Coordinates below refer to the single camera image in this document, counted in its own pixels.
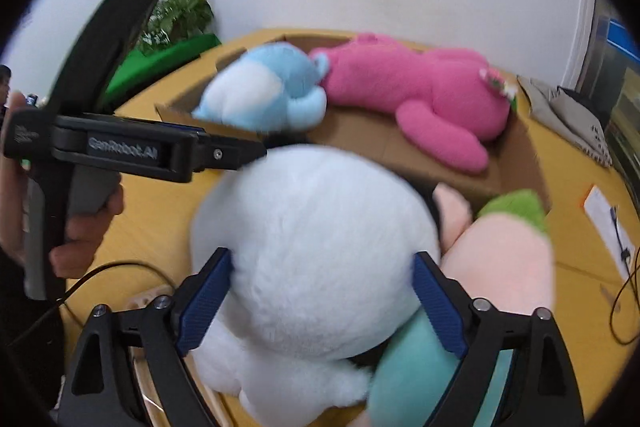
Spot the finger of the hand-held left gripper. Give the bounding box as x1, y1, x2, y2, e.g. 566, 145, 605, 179
192, 129, 268, 172

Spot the green potted plant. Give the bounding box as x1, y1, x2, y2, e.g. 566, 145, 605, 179
137, 0, 216, 55

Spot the short black adapter cable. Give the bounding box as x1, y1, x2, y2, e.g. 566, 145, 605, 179
610, 206, 633, 265

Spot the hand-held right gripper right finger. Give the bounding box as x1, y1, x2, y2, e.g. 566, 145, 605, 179
412, 251, 586, 427

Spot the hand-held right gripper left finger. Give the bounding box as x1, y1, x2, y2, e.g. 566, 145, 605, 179
59, 247, 235, 427

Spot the person's left forearm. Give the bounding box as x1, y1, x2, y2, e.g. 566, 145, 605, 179
0, 247, 66, 427

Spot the cardboard box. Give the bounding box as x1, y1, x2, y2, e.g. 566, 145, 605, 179
155, 32, 553, 215

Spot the blue white plush toy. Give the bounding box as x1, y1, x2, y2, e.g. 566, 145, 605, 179
191, 43, 331, 132

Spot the white paper sheet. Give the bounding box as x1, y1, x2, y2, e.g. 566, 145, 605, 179
581, 184, 638, 285

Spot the pastel pink teal plush toy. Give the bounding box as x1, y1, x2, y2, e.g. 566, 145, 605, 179
365, 184, 556, 427

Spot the person's left hand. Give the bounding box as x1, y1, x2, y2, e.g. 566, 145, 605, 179
0, 91, 124, 279

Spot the green cloth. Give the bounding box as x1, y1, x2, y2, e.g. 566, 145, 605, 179
105, 33, 222, 100

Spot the grey cloth bag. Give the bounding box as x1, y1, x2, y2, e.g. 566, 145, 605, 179
516, 74, 613, 168

